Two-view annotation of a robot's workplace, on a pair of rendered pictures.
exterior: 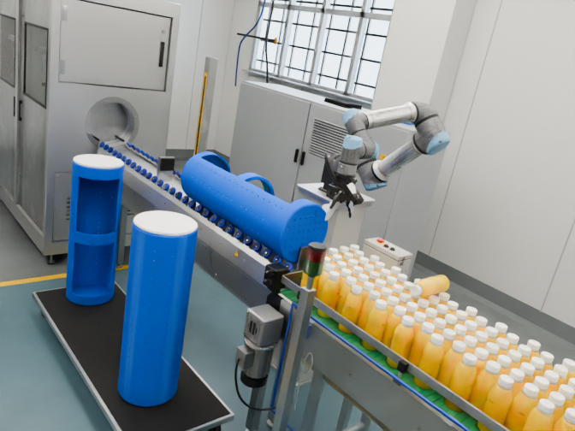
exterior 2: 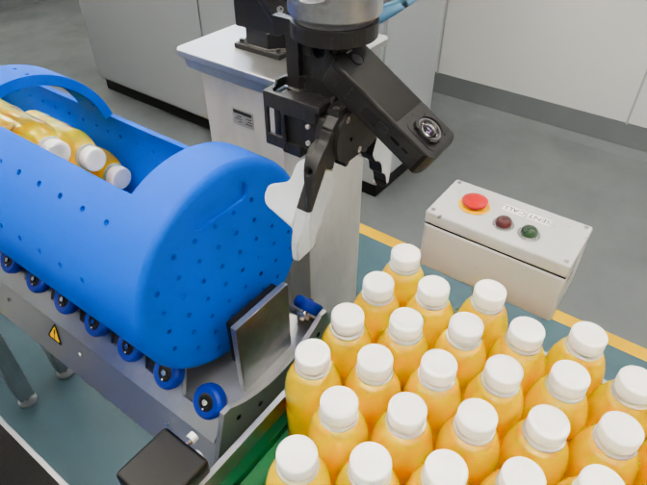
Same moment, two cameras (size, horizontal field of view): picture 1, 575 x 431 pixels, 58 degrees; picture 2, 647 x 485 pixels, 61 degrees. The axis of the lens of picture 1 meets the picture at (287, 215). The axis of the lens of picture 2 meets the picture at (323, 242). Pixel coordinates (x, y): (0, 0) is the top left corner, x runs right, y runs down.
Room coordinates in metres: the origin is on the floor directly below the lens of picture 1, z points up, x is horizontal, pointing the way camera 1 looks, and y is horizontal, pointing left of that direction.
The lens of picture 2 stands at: (1.64, -0.11, 1.55)
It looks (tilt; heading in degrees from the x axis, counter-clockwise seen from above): 40 degrees down; 349
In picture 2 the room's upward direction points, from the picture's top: straight up
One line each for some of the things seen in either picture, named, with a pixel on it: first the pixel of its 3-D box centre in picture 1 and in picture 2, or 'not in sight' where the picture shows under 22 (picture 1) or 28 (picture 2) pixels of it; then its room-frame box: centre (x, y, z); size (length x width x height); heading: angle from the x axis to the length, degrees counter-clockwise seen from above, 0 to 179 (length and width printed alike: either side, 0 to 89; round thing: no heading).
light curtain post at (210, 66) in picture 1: (195, 183); not in sight; (3.44, 0.67, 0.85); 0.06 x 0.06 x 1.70; 43
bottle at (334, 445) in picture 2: not in sight; (337, 452); (1.95, -0.19, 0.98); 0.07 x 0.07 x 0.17
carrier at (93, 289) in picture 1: (94, 231); not in sight; (2.90, 1.14, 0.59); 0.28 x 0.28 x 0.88
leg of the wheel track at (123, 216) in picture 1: (121, 229); not in sight; (3.65, 1.22, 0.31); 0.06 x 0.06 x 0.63; 43
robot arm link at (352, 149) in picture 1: (351, 150); not in sight; (2.08, -0.21, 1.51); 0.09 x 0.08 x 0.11; 139
